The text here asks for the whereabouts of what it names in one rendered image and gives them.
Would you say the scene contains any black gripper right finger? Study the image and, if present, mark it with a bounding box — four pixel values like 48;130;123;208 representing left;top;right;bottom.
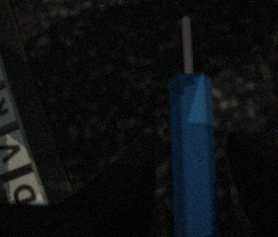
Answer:
227;131;278;237

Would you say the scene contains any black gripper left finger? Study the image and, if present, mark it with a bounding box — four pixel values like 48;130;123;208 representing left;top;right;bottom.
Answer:
0;133;156;237

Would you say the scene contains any dark blue stylus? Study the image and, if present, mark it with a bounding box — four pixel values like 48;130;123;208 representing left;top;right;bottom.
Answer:
169;16;219;237

